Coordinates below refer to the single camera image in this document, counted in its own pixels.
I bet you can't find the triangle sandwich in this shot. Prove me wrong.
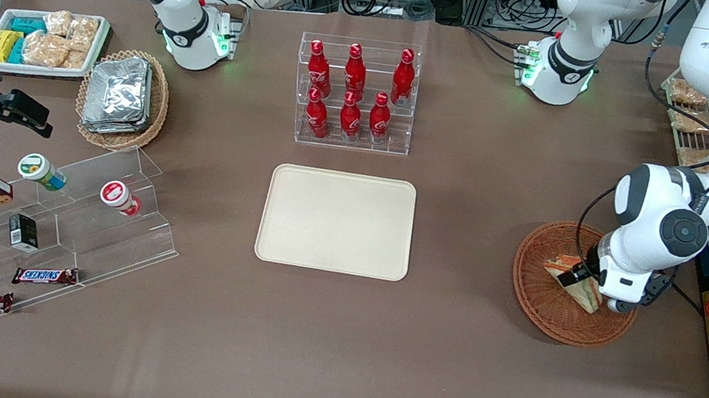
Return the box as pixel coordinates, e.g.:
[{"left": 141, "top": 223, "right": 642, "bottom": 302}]
[{"left": 537, "top": 251, "right": 608, "bottom": 316}]

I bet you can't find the brown wicker basket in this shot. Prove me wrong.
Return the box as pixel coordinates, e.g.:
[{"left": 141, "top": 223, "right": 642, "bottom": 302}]
[{"left": 504, "top": 214, "right": 649, "bottom": 354}]

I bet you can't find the light wicker basket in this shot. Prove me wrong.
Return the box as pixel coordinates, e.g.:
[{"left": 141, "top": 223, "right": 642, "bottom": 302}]
[{"left": 71, "top": 43, "right": 175, "bottom": 157}]

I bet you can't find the beige plastic tray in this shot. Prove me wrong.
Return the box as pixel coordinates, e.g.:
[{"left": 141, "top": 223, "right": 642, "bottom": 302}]
[{"left": 252, "top": 161, "right": 420, "bottom": 283}]

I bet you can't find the green lid cup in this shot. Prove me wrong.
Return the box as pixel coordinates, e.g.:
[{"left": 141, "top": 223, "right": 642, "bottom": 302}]
[{"left": 15, "top": 151, "right": 70, "bottom": 194}]

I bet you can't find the teal snack pack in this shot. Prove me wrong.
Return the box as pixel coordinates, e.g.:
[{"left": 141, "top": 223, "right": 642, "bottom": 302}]
[
  {"left": 10, "top": 14, "right": 49, "bottom": 38},
  {"left": 7, "top": 36, "right": 28, "bottom": 66}
]

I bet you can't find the clear rice cracker bag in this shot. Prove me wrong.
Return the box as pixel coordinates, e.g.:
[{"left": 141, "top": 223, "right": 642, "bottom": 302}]
[
  {"left": 20, "top": 29, "right": 73, "bottom": 71},
  {"left": 66, "top": 15, "right": 101, "bottom": 54},
  {"left": 41, "top": 7, "right": 74, "bottom": 39},
  {"left": 62, "top": 48, "right": 89, "bottom": 73}
]

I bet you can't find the yellow snack pack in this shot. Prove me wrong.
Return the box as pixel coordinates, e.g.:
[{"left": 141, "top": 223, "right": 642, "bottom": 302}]
[{"left": 0, "top": 29, "right": 24, "bottom": 66}]

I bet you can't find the silver foil pack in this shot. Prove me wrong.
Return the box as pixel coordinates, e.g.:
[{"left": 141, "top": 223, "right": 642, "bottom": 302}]
[
  {"left": 81, "top": 52, "right": 155, "bottom": 131},
  {"left": 80, "top": 55, "right": 158, "bottom": 140}
]

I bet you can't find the small black box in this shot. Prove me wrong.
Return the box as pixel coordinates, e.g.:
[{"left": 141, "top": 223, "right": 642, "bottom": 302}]
[{"left": 5, "top": 212, "right": 44, "bottom": 255}]

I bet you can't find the red lid cup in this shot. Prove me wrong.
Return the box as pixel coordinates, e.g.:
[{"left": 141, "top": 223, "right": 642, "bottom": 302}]
[{"left": 97, "top": 178, "right": 145, "bottom": 219}]

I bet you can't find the bagged fried snack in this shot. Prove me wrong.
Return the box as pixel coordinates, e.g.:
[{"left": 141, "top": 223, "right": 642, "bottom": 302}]
[
  {"left": 667, "top": 107, "right": 709, "bottom": 136},
  {"left": 667, "top": 77, "right": 709, "bottom": 110},
  {"left": 675, "top": 145, "right": 709, "bottom": 173}
]

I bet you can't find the clear acrylic stepped stand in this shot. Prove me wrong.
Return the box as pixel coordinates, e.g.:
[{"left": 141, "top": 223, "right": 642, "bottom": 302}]
[{"left": 0, "top": 127, "right": 192, "bottom": 358}]

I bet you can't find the red cola bottle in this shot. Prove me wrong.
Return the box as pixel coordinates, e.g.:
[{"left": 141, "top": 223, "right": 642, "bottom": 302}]
[
  {"left": 341, "top": 42, "right": 371, "bottom": 100},
  {"left": 337, "top": 90, "right": 366, "bottom": 144},
  {"left": 366, "top": 91, "right": 395, "bottom": 147},
  {"left": 302, "top": 87, "right": 335, "bottom": 141},
  {"left": 389, "top": 47, "right": 419, "bottom": 109},
  {"left": 304, "top": 39, "right": 338, "bottom": 98}
]

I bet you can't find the clear acrylic bottle rack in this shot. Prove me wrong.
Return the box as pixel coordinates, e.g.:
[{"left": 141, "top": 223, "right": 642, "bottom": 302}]
[{"left": 287, "top": 30, "right": 424, "bottom": 159}]

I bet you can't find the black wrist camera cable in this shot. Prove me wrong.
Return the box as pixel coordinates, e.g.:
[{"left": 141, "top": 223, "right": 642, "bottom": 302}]
[{"left": 570, "top": 0, "right": 709, "bottom": 291}]

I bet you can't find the black power cable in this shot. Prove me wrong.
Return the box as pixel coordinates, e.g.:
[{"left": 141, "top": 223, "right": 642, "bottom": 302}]
[{"left": 666, "top": 279, "right": 709, "bottom": 319}]

